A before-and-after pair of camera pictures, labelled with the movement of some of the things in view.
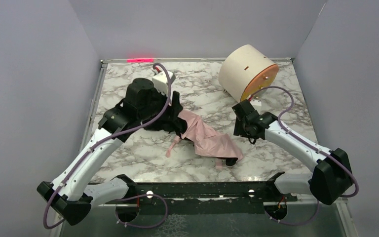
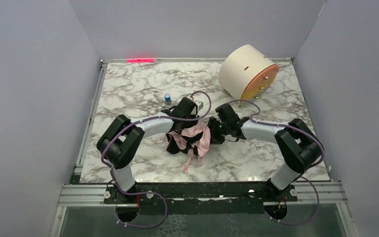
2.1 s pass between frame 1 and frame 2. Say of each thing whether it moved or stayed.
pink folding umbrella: moved
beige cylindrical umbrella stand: stayed
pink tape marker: stayed
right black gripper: moved
